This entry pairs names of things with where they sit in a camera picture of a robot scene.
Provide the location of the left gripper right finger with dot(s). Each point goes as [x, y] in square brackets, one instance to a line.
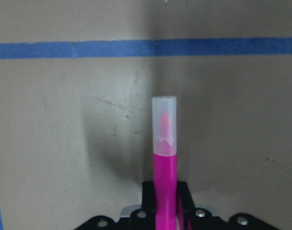
[185, 205]

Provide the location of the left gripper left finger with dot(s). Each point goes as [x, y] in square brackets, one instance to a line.
[149, 204]

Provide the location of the pink marker pen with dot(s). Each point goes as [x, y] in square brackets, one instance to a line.
[164, 134]

